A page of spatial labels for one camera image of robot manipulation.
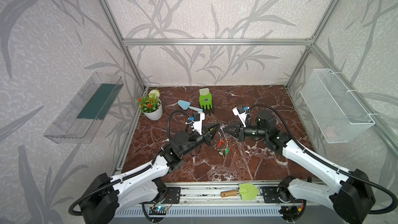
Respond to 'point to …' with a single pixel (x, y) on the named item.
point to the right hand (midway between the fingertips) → (224, 125)
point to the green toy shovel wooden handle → (247, 191)
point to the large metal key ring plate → (222, 143)
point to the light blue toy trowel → (186, 105)
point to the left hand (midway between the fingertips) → (222, 122)
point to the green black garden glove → (205, 100)
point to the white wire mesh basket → (339, 115)
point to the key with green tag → (226, 151)
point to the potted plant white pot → (151, 105)
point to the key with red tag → (220, 142)
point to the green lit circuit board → (159, 208)
